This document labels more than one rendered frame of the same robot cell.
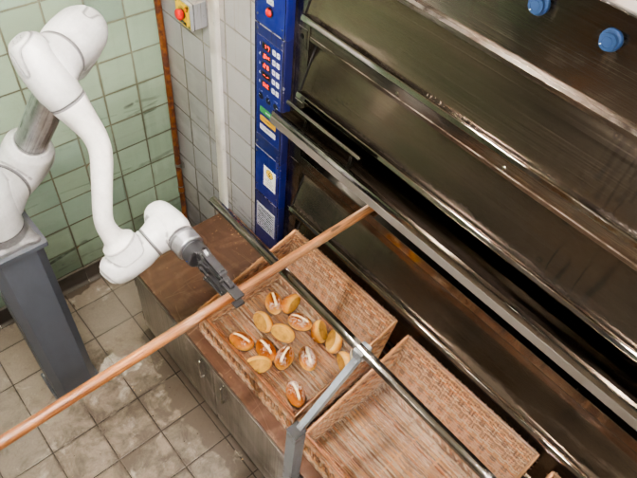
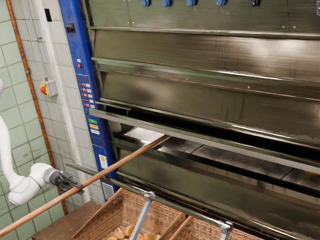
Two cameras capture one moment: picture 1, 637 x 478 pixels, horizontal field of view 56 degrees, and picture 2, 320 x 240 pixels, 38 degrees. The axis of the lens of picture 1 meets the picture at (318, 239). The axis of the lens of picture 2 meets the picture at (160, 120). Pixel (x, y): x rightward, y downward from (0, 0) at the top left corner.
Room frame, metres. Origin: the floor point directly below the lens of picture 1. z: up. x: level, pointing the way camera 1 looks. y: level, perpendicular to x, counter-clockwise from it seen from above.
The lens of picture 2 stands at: (-1.14, -0.42, 2.36)
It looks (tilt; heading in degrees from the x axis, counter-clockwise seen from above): 22 degrees down; 4
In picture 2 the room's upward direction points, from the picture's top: 10 degrees counter-clockwise
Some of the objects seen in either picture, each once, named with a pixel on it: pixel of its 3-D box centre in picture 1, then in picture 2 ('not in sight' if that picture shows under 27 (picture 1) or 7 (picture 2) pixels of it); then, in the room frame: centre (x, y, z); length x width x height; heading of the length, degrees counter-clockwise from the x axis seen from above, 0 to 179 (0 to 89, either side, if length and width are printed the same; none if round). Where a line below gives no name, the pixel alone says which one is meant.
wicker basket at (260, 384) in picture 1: (294, 325); (129, 233); (1.19, 0.05, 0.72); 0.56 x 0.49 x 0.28; 48
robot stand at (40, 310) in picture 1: (44, 319); not in sight; (1.22, 1.04, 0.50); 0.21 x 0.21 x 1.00; 47
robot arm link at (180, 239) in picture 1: (187, 244); (53, 176); (1.12, 0.39, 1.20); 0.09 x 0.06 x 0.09; 137
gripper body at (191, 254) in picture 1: (201, 259); (60, 180); (1.07, 0.33, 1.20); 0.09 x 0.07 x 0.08; 47
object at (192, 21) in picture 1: (191, 10); (48, 87); (1.99, 0.56, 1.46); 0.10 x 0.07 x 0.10; 46
